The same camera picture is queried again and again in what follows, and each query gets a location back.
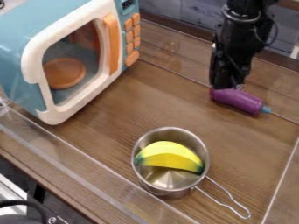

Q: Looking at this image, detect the purple toy eggplant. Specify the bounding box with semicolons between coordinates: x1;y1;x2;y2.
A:
210;87;271;116

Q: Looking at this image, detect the clear acrylic barrier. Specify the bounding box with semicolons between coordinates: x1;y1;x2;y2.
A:
0;101;199;224

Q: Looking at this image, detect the black cable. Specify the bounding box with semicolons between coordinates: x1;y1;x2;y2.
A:
0;199;51;224

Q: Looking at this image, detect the orange microwave turntable plate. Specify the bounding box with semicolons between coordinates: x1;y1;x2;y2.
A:
43;58;87;89

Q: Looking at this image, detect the yellow green toy banana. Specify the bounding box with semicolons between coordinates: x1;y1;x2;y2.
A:
134;141;204;174

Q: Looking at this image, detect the silver pot with wire handle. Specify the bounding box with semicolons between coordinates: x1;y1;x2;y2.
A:
131;126;251;220

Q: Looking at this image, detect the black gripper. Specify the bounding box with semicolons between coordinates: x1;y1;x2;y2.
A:
210;16;275;90

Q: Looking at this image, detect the blue toy microwave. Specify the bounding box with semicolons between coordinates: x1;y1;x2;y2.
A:
0;0;142;125

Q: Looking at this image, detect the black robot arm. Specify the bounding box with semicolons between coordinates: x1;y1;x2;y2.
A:
210;0;279;89

